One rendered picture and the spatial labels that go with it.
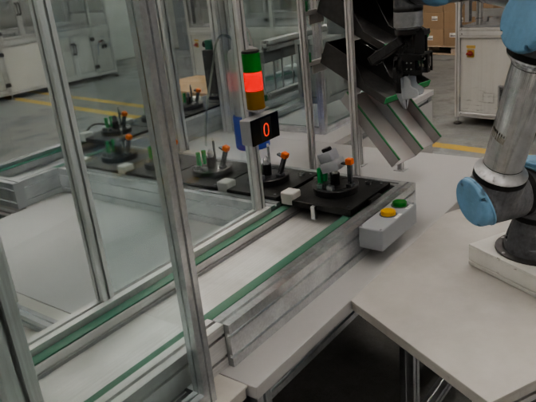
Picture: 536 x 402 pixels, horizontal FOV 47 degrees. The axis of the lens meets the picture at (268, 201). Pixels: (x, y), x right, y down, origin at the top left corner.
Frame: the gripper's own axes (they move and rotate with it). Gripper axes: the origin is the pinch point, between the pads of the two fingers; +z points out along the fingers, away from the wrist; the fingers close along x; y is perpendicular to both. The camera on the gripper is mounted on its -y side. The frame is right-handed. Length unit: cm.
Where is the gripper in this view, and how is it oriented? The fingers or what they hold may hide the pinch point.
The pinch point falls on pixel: (402, 104)
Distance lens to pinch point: 175.0
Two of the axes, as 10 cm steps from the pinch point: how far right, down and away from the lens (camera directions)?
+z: 1.0, 9.3, 3.6
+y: 8.0, 1.4, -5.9
